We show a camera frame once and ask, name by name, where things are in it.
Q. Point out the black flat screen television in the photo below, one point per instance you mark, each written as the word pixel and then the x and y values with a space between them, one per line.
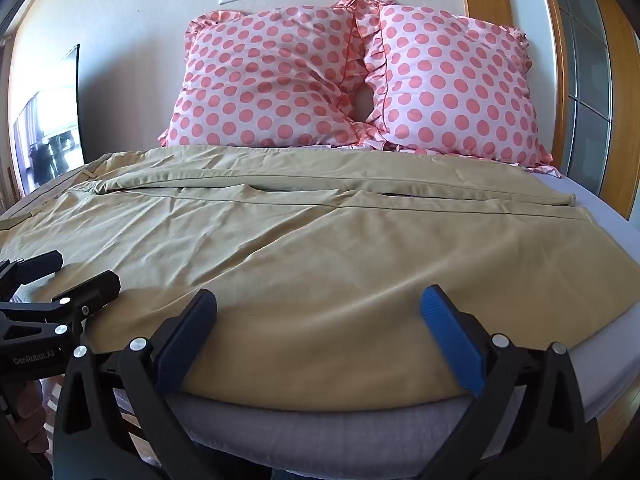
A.
pixel 50 130

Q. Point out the pink polka dot pillow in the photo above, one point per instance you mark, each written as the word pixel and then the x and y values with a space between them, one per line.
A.
pixel 450 85
pixel 260 80

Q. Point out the bed with grey sheet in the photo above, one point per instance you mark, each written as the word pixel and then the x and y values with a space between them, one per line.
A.
pixel 595 280

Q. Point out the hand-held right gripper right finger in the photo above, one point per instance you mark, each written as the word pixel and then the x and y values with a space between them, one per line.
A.
pixel 452 342

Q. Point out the tan bed sheet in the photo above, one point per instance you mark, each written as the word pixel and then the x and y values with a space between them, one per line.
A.
pixel 310 260

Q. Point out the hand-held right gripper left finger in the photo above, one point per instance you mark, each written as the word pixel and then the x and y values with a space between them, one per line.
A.
pixel 186 342

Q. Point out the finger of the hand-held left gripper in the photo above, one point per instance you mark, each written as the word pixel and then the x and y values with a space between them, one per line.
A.
pixel 97 287
pixel 37 263

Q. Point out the wooden framed glass door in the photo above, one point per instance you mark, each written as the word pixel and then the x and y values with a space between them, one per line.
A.
pixel 590 85

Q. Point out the person's left hand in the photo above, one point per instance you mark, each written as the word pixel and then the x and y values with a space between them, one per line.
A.
pixel 31 410

